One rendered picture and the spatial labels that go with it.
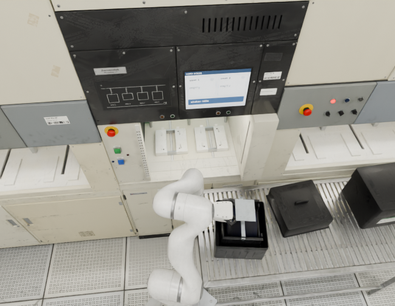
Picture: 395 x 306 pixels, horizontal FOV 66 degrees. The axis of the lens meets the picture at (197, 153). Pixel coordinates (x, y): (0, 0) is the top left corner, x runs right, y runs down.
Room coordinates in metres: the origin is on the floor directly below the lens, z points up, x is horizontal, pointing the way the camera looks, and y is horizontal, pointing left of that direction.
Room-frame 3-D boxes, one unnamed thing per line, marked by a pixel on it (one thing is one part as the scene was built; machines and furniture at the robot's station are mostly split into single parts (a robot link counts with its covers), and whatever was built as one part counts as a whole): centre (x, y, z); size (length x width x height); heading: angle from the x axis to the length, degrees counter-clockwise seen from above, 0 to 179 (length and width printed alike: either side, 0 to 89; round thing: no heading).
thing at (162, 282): (0.34, 0.11, 1.07); 0.19 x 0.12 x 0.24; 80
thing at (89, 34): (1.46, 0.09, 0.98); 0.95 x 0.88 x 1.95; 6
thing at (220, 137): (1.35, -0.09, 0.89); 0.22 x 0.21 x 0.04; 6
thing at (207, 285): (0.79, -0.65, 0.38); 1.30 x 0.60 x 0.76; 96
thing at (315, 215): (0.88, -0.62, 0.83); 0.29 x 0.29 x 0.13; 13
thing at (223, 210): (0.72, -0.13, 1.06); 0.11 x 0.10 x 0.07; 88
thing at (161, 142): (1.32, 0.18, 0.89); 0.22 x 0.21 x 0.04; 6
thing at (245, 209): (0.71, -0.24, 0.93); 0.24 x 0.20 x 0.32; 178
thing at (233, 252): (0.71, -0.24, 0.85); 0.28 x 0.28 x 0.17; 88
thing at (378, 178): (0.92, -1.10, 0.89); 0.29 x 0.29 x 0.25; 10
